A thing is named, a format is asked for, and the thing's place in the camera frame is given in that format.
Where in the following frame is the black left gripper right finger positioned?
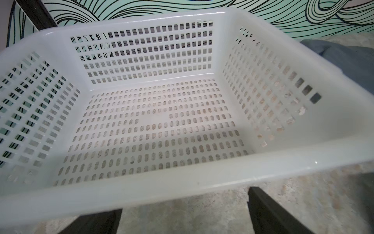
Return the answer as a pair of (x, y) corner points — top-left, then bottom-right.
(247, 187), (312, 234)

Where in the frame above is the black vertical frame post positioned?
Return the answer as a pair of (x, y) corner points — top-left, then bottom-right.
(16, 0), (57, 31)

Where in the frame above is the grey t-shirt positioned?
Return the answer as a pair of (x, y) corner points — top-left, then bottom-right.
(301, 40), (374, 94)

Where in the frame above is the white plastic laundry basket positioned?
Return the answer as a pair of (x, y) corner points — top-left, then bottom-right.
(1, 8), (374, 228)

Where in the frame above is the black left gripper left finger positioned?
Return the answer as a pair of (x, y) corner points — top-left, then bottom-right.
(59, 209), (122, 234)

